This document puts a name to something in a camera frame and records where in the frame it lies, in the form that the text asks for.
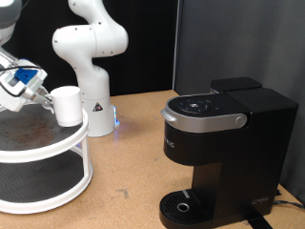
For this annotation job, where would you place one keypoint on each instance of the black Keurig coffee machine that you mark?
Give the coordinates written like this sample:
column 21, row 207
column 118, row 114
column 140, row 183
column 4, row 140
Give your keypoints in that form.
column 248, row 152

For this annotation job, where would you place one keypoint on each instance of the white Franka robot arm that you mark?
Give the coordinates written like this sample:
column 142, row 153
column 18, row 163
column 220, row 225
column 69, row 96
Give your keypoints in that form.
column 92, row 41

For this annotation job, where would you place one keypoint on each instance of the black tape strip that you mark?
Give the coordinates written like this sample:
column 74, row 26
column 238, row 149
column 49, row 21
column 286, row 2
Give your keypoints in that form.
column 257, row 221

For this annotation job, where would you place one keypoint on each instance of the black curtain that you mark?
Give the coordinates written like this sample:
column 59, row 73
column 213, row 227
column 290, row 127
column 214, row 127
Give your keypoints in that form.
column 146, row 47

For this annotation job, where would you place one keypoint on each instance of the clear water tank black lid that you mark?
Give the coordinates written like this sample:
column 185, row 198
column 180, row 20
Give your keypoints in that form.
column 236, row 83

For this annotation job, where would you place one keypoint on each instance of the white two-tier turntable shelf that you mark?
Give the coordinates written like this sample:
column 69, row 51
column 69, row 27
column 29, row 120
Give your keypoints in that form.
column 25, row 133

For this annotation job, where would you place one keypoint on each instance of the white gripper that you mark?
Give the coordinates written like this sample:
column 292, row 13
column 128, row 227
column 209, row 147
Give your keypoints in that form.
column 11, row 98

